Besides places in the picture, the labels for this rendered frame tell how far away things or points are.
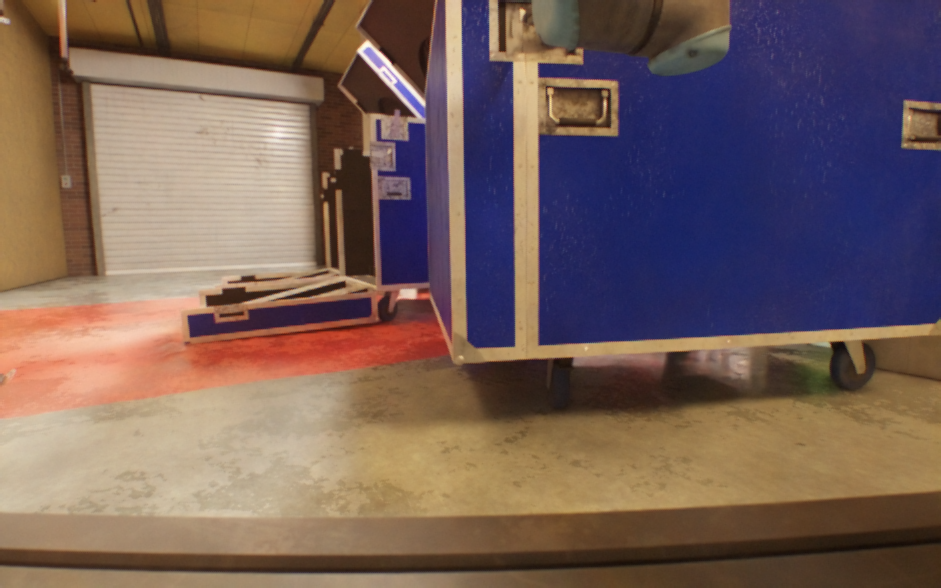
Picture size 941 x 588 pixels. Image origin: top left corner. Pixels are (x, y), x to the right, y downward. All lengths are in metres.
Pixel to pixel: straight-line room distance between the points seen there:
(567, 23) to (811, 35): 0.76
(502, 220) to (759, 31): 0.64
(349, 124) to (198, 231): 3.01
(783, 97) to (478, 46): 0.62
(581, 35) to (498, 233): 0.40
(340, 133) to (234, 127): 1.67
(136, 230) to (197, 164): 1.28
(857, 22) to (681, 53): 0.74
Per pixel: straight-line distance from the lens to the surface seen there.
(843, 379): 1.48
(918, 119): 1.44
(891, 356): 1.79
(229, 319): 2.11
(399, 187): 2.23
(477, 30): 0.93
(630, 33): 0.60
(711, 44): 0.63
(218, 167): 8.07
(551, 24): 0.57
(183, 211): 8.01
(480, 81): 0.90
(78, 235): 8.26
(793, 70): 1.19
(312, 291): 2.73
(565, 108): 0.94
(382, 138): 2.22
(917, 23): 1.45
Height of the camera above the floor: 0.39
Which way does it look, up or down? 7 degrees down
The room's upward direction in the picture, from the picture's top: 1 degrees counter-clockwise
